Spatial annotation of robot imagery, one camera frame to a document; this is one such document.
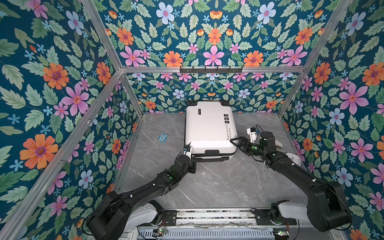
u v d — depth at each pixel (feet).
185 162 2.09
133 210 1.62
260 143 2.31
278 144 3.21
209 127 2.80
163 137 3.42
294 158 3.02
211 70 2.99
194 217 2.46
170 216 2.43
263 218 2.41
